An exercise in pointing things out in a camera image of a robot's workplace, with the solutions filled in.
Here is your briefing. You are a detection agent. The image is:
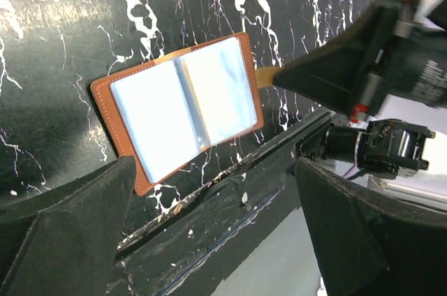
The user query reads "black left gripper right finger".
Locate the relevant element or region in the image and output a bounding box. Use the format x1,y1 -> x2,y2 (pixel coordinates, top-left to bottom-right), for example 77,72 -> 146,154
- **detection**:
295,158 -> 446,295

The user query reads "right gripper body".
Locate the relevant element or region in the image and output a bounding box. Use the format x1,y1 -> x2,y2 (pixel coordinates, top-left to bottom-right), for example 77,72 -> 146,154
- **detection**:
349,0 -> 446,122

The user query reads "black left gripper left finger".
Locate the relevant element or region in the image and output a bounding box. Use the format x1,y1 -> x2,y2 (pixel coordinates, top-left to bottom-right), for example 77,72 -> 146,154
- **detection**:
1,156 -> 136,295

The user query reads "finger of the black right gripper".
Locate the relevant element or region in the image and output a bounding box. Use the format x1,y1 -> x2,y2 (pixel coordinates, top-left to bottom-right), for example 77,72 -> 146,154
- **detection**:
272,44 -> 368,114
307,4 -> 399,66

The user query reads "brown leather card holder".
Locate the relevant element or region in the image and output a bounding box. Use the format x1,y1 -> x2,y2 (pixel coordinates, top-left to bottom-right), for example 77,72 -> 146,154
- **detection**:
90,32 -> 265,195

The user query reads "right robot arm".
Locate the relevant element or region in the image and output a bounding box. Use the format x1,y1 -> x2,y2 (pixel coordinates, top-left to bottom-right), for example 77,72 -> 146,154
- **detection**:
272,0 -> 446,179

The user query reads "black base frame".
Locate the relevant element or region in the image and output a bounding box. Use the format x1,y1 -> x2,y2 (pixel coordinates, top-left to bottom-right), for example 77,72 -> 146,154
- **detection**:
105,109 -> 332,295

